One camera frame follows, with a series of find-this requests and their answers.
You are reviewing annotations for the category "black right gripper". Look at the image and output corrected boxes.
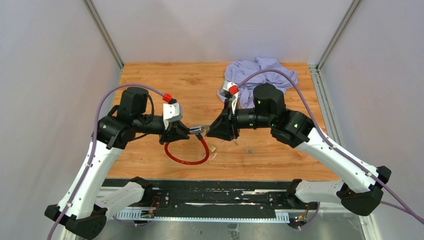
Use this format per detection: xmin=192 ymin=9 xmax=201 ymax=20
xmin=206 ymin=99 xmax=273 ymax=141

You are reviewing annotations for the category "red cable lock black body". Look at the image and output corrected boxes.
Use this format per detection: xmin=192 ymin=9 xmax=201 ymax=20
xmin=164 ymin=125 xmax=211 ymax=166

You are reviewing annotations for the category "small brass padlock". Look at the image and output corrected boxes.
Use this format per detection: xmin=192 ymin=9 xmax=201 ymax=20
xmin=208 ymin=145 xmax=217 ymax=153

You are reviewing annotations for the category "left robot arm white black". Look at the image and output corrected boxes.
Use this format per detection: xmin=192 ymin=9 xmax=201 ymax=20
xmin=44 ymin=84 xmax=189 ymax=240

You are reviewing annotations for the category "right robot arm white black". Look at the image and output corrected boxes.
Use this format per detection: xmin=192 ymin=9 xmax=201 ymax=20
xmin=206 ymin=82 xmax=392 ymax=216

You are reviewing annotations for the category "crumpled lavender cloth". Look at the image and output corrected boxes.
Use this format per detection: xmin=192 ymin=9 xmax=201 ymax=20
xmin=224 ymin=57 xmax=299 ymax=109

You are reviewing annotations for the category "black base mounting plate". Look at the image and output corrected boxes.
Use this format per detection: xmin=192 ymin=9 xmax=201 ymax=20
xmin=120 ymin=179 xmax=335 ymax=220

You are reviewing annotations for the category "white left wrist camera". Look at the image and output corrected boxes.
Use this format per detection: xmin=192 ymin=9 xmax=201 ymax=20
xmin=162 ymin=102 xmax=183 ymax=130

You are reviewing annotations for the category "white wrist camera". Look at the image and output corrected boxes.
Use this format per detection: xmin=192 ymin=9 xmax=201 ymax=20
xmin=220 ymin=80 xmax=240 ymax=115
xmin=162 ymin=102 xmax=183 ymax=130

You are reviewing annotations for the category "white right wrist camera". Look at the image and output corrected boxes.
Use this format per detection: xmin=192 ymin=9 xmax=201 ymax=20
xmin=220 ymin=80 xmax=240 ymax=115

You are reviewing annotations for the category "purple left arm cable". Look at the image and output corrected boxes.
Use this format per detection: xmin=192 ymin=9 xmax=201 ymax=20
xmin=46 ymin=83 xmax=167 ymax=240

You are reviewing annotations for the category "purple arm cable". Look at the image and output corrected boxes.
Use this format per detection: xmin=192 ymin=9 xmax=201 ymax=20
xmin=236 ymin=68 xmax=424 ymax=225
xmin=46 ymin=83 xmax=167 ymax=240

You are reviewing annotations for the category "slotted white cable duct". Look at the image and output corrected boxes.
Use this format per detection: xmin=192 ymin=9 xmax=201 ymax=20
xmin=112 ymin=207 xmax=291 ymax=223

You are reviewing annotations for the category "aluminium frame post right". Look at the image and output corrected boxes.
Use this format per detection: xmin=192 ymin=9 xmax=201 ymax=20
xmin=315 ymin=0 xmax=363 ymax=72

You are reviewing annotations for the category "aluminium frame post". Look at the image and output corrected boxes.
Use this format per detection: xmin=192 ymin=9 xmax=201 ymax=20
xmin=82 ymin=0 xmax=124 ymax=70
xmin=315 ymin=0 xmax=363 ymax=72

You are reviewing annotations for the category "aluminium frame post left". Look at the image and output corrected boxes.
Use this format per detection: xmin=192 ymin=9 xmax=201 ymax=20
xmin=82 ymin=0 xmax=124 ymax=70

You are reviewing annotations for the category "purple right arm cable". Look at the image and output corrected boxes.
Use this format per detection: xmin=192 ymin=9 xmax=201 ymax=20
xmin=236 ymin=68 xmax=424 ymax=225

